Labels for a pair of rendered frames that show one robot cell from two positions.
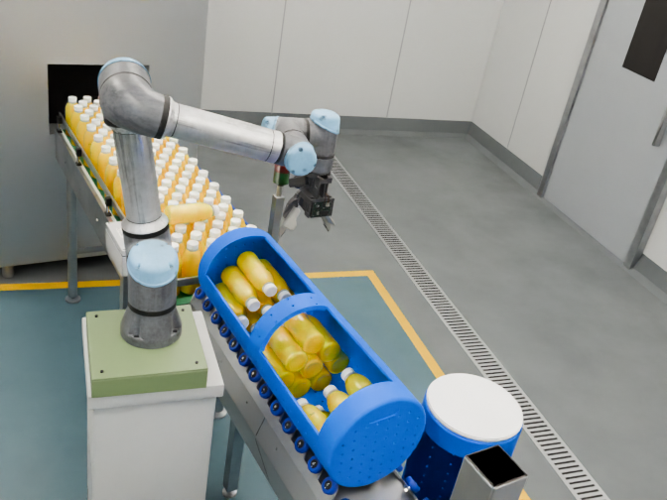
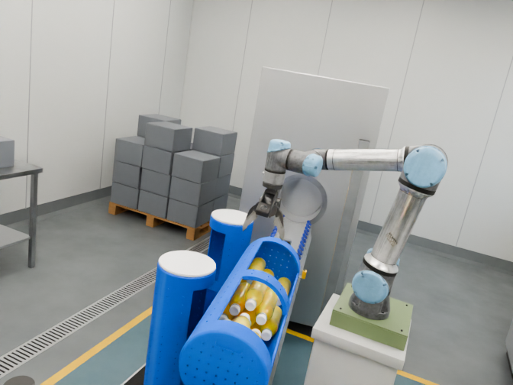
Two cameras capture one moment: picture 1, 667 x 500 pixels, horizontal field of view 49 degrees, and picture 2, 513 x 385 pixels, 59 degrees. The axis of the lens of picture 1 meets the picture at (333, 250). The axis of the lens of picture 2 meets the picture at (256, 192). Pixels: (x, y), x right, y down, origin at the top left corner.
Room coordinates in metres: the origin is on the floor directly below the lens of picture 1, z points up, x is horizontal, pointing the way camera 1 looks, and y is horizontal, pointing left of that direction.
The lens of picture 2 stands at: (2.92, 1.14, 2.00)
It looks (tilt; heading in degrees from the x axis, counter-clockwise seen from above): 15 degrees down; 224
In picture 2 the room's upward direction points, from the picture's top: 10 degrees clockwise
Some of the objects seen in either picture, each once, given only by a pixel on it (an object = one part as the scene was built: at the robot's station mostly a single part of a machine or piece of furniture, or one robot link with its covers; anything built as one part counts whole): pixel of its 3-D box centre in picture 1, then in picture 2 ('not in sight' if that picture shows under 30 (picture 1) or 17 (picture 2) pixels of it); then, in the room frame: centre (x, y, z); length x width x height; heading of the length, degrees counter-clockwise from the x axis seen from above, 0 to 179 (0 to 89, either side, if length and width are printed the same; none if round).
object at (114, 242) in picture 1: (128, 247); not in sight; (2.11, 0.69, 1.05); 0.20 x 0.10 x 0.10; 35
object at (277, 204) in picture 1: (262, 309); not in sight; (2.63, 0.25, 0.55); 0.04 x 0.04 x 1.10; 35
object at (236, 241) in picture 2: not in sight; (222, 278); (0.97, -0.93, 0.59); 0.28 x 0.28 x 0.88
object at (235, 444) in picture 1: (236, 436); not in sight; (2.09, 0.23, 0.31); 0.06 x 0.06 x 0.63; 35
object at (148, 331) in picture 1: (152, 314); (372, 296); (1.48, 0.42, 1.26); 0.15 x 0.15 x 0.10
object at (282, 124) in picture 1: (286, 135); (305, 163); (1.70, 0.17, 1.71); 0.11 x 0.11 x 0.08; 22
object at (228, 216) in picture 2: not in sight; (232, 217); (0.97, -0.93, 1.03); 0.28 x 0.28 x 0.01
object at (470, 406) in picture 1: (474, 406); (187, 263); (1.64, -0.47, 1.03); 0.28 x 0.28 x 0.01
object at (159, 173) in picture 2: not in sight; (173, 172); (-0.23, -3.36, 0.59); 1.20 x 0.80 x 1.19; 114
